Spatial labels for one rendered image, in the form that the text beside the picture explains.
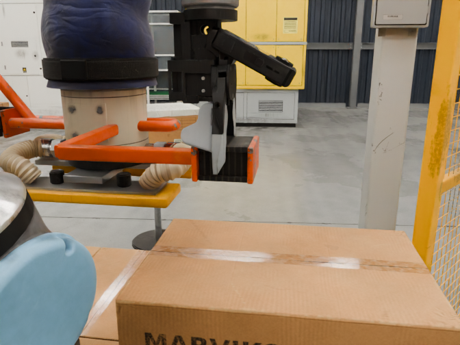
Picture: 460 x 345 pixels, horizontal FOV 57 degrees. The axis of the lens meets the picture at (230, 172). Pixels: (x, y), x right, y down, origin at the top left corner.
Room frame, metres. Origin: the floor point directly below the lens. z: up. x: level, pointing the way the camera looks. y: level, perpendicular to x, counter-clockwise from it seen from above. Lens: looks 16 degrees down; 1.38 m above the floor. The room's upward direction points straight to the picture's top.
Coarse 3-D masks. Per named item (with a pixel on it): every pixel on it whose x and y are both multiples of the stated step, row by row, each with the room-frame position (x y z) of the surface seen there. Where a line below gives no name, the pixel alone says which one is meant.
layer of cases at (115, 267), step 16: (96, 256) 1.64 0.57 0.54; (112, 256) 1.64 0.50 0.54; (128, 256) 1.64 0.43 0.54; (144, 256) 1.64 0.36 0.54; (112, 272) 1.50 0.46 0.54; (128, 272) 1.50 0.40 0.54; (112, 288) 1.38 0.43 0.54; (96, 304) 1.28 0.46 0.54; (112, 304) 1.28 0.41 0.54; (96, 320) 1.19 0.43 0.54; (112, 320) 1.19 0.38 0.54; (80, 336) 1.11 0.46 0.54; (96, 336) 1.11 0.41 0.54; (112, 336) 1.11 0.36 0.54
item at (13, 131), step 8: (0, 112) 0.93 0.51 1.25; (8, 112) 0.90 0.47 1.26; (16, 112) 0.92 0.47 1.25; (0, 120) 0.88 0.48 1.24; (0, 128) 0.88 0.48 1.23; (8, 128) 0.89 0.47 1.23; (16, 128) 0.92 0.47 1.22; (24, 128) 0.94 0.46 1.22; (0, 136) 0.88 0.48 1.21; (8, 136) 0.89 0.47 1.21
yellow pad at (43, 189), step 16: (128, 176) 0.78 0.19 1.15; (32, 192) 0.76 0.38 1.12; (48, 192) 0.76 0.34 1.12; (64, 192) 0.76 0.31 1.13; (80, 192) 0.76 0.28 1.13; (96, 192) 0.76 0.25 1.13; (112, 192) 0.75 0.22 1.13; (128, 192) 0.75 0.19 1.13; (144, 192) 0.74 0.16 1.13; (160, 192) 0.76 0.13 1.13; (176, 192) 0.78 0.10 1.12
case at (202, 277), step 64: (192, 256) 0.84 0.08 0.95; (256, 256) 0.84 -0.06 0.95; (320, 256) 0.84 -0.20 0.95; (384, 256) 0.84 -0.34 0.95; (128, 320) 0.67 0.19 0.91; (192, 320) 0.65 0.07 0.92; (256, 320) 0.64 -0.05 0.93; (320, 320) 0.62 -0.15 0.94; (384, 320) 0.61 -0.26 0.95; (448, 320) 0.61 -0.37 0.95
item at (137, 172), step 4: (52, 168) 0.96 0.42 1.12; (56, 168) 0.96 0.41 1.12; (60, 168) 0.96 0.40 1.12; (64, 168) 0.96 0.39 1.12; (68, 168) 0.95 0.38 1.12; (72, 168) 0.95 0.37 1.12; (128, 168) 0.93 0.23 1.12; (64, 172) 0.96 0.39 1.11; (132, 172) 0.93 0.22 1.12; (136, 172) 0.93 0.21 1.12; (140, 172) 0.93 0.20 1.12; (188, 172) 0.91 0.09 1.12; (136, 176) 0.93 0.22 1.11; (184, 176) 0.91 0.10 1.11; (188, 176) 0.91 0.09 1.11
